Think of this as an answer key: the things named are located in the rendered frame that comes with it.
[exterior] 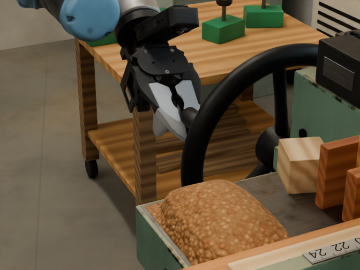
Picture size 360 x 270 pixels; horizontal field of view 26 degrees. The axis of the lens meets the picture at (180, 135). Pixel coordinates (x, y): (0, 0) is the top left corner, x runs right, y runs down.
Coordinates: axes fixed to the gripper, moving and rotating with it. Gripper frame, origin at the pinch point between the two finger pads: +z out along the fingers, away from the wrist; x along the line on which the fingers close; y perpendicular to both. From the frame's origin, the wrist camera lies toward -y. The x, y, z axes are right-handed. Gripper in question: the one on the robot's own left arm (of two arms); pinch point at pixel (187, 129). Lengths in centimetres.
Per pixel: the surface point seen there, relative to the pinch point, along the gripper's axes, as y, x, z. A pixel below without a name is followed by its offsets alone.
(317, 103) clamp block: -18.8, -5.4, 11.2
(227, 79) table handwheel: -11.2, -1.5, 1.0
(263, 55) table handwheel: -13.5, -5.9, -0.2
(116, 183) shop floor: 132, -41, -72
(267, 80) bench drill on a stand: 140, -120, -115
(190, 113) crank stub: -3.4, 0.6, 0.0
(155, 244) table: -17.1, 16.7, 23.4
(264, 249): -27.7, 12.9, 30.4
